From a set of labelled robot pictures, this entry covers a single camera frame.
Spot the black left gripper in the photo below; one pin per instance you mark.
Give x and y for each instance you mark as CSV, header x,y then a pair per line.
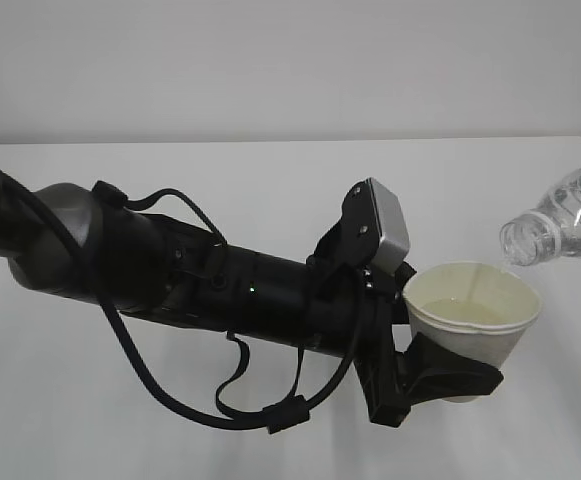
x,y
365,305

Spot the white paper cup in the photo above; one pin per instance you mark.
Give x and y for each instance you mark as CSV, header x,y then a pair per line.
x,y
473,309

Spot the clear green-label water bottle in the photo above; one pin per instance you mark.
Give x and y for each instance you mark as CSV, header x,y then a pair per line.
x,y
550,230

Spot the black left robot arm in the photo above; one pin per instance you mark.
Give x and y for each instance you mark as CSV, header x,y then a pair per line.
x,y
98,246

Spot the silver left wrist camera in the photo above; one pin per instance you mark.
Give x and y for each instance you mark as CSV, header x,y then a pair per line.
x,y
371,231

